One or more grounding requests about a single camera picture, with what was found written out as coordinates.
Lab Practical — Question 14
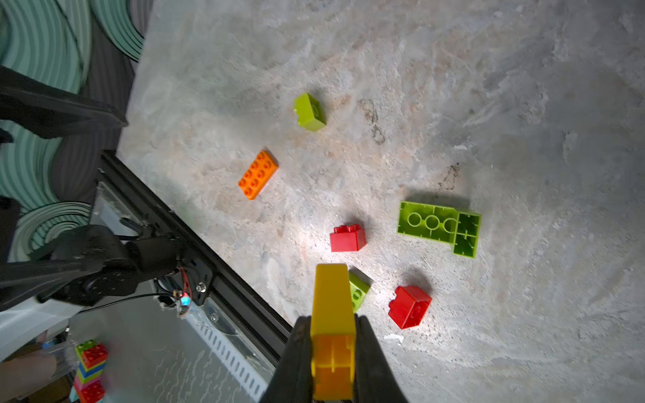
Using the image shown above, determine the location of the red brick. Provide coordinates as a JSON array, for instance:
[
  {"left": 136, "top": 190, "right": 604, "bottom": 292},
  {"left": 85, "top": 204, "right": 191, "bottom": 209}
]
[
  {"left": 330, "top": 224, "right": 367, "bottom": 253},
  {"left": 388, "top": 285, "right": 432, "bottom": 329}
]

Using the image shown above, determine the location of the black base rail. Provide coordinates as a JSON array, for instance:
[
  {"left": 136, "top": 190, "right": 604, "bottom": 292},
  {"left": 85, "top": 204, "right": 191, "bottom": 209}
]
[{"left": 99, "top": 150, "right": 292, "bottom": 365}]

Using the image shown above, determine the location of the red brick right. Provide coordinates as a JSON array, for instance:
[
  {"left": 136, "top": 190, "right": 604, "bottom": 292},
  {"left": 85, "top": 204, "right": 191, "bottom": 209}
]
[{"left": 388, "top": 285, "right": 432, "bottom": 329}]

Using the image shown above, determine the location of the tall lime brick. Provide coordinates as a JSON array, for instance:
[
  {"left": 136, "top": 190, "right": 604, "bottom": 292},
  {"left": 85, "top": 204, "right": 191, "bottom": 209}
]
[{"left": 453, "top": 212, "right": 481, "bottom": 259}]

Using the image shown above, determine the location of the lime 2x2 brick front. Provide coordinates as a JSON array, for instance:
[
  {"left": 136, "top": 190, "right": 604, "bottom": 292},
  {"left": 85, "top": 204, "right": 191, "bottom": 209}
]
[{"left": 349, "top": 267, "right": 373, "bottom": 313}]

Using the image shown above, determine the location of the large lime 2x4 brick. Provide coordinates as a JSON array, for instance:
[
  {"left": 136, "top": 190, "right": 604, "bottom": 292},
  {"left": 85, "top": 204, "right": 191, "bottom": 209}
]
[{"left": 397, "top": 201, "right": 459, "bottom": 243}]

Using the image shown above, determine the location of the orange 2x4 brick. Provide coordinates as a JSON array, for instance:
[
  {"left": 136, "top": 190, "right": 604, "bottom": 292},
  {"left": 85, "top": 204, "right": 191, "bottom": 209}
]
[{"left": 238, "top": 150, "right": 279, "bottom": 200}]

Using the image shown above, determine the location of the yellow brick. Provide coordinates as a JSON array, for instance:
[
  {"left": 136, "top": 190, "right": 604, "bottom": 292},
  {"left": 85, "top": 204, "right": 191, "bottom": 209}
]
[{"left": 310, "top": 264, "right": 356, "bottom": 401}]

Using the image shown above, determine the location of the red brick left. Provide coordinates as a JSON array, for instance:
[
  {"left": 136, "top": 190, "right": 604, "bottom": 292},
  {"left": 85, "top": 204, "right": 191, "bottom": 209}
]
[{"left": 330, "top": 224, "right": 367, "bottom": 253}]

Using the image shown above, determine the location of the small lime brick left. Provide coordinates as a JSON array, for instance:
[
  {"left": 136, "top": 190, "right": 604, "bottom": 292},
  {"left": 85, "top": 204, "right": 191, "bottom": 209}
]
[{"left": 293, "top": 92, "right": 326, "bottom": 132}]

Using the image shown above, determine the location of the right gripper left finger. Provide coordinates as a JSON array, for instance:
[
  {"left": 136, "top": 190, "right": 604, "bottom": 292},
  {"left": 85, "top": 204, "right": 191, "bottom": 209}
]
[{"left": 260, "top": 317, "right": 312, "bottom": 403}]

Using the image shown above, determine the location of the stacked coloured brick model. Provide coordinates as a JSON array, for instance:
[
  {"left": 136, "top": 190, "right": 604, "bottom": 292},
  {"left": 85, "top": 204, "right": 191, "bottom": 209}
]
[{"left": 69, "top": 339, "right": 108, "bottom": 403}]

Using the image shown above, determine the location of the white slotted cable duct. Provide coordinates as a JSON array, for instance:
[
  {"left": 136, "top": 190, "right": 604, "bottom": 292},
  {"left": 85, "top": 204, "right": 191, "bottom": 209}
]
[{"left": 184, "top": 298, "right": 275, "bottom": 402}]

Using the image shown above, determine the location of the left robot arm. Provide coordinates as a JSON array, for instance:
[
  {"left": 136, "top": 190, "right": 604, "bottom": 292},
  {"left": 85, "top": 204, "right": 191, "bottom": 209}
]
[{"left": 1, "top": 67, "right": 186, "bottom": 311}]

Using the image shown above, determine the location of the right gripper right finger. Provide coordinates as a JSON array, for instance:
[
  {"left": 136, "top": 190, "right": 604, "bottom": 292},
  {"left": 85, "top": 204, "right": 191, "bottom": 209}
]
[{"left": 353, "top": 315, "right": 407, "bottom": 403}]

